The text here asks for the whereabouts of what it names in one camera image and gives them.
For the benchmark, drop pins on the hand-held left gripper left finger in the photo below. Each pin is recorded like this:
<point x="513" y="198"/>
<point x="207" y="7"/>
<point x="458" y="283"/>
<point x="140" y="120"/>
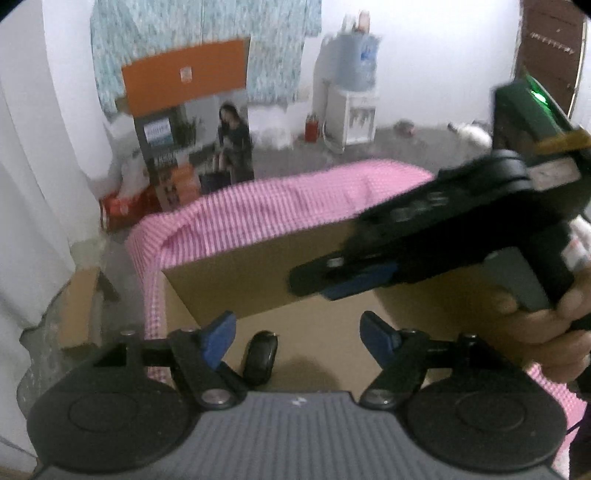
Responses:
<point x="216" y="339"/>

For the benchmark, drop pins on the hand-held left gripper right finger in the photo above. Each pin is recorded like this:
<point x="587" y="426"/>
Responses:
<point x="377" y="338"/>

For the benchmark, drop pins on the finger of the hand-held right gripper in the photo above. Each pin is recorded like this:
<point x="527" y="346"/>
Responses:
<point x="341" y="273"/>

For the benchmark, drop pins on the black computer mouse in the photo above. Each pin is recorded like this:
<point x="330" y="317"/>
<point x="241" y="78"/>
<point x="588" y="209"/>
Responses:
<point x="261" y="357"/>

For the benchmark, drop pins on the brown cardboard box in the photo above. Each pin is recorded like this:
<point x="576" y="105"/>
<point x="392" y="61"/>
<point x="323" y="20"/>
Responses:
<point x="258" y="277"/>

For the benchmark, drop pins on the person's right hand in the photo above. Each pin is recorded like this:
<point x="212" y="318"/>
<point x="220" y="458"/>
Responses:
<point x="547" y="339"/>

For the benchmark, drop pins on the white fluffy object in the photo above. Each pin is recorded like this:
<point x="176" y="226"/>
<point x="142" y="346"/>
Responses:
<point x="473" y="134"/>

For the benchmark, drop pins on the pink checked cloth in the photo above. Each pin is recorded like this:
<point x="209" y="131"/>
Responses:
<point x="277" y="203"/>

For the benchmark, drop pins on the flat cardboard piece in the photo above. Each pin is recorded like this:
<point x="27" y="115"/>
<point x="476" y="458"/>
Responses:
<point x="76" y="307"/>

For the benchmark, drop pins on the small red canister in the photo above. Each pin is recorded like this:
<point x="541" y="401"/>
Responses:
<point x="312" y="128"/>

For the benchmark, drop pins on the white water dispenser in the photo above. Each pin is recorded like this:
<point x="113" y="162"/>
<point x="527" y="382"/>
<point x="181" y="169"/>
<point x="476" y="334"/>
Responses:
<point x="353" y="117"/>

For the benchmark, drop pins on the orange plastic bag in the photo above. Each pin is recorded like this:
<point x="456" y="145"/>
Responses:
<point x="127" y="207"/>

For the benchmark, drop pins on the brown door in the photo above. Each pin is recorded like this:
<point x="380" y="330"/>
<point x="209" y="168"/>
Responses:
<point x="549" y="41"/>

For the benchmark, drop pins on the small glass jar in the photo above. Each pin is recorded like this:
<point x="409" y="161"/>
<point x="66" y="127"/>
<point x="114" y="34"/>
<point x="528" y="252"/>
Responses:
<point x="364" y="21"/>
<point x="348" y="23"/>

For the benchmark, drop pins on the floral hanging cloth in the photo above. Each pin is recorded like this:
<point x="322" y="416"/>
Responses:
<point x="277" y="60"/>

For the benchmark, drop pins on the orange-topped printed carton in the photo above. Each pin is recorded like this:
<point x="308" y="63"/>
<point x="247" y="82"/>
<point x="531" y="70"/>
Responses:
<point x="184" y="74"/>

